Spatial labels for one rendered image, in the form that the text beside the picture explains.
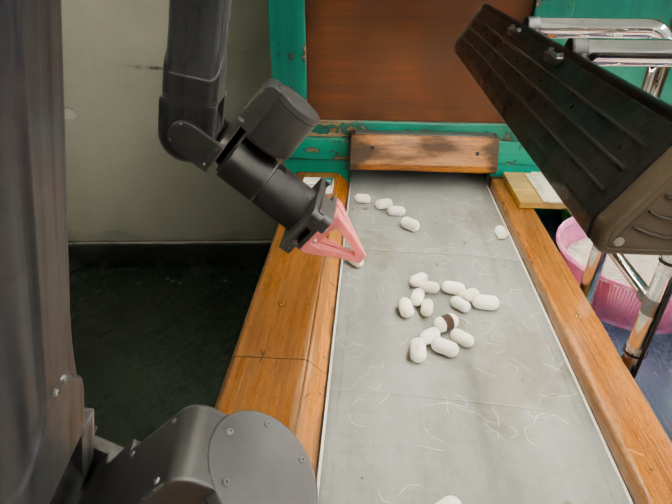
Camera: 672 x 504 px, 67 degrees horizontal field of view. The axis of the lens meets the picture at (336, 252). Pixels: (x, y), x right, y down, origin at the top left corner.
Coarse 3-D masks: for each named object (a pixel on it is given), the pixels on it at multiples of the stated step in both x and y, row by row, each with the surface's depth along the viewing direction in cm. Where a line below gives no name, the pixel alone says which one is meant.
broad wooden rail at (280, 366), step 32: (288, 256) 81; (320, 256) 81; (256, 288) 74; (288, 288) 73; (320, 288) 74; (256, 320) 67; (288, 320) 67; (320, 320) 68; (256, 352) 62; (288, 352) 62; (320, 352) 64; (224, 384) 58; (256, 384) 57; (288, 384) 57; (320, 384) 60; (288, 416) 53; (320, 416) 56
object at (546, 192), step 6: (528, 174) 105; (534, 174) 105; (540, 174) 105; (534, 180) 103; (540, 180) 103; (546, 180) 103; (534, 186) 100; (540, 186) 100; (546, 186) 100; (540, 192) 98; (546, 192) 98; (552, 192) 98; (546, 198) 96; (552, 198) 96; (558, 198) 96
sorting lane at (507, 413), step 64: (384, 192) 107; (448, 192) 107; (384, 256) 85; (448, 256) 85; (512, 256) 85; (384, 320) 71; (512, 320) 71; (384, 384) 61; (448, 384) 61; (512, 384) 61; (576, 384) 60; (320, 448) 53; (384, 448) 53; (448, 448) 53; (512, 448) 53; (576, 448) 53
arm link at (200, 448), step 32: (192, 416) 21; (224, 416) 22; (256, 416) 23; (96, 448) 25; (128, 448) 24; (160, 448) 21; (192, 448) 20; (224, 448) 21; (256, 448) 22; (288, 448) 23; (96, 480) 25; (128, 480) 21; (160, 480) 19; (192, 480) 19; (224, 480) 20; (256, 480) 21; (288, 480) 22
